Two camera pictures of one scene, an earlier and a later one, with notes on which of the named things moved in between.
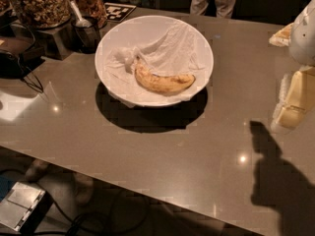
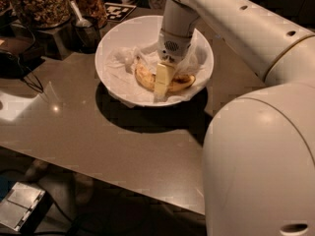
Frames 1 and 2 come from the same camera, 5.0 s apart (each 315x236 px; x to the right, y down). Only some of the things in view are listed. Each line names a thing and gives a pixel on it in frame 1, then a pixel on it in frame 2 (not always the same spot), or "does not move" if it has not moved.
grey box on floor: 24,207 does not move
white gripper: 303,38 to 172,48
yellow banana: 157,83 does not move
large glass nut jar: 42,6 does not move
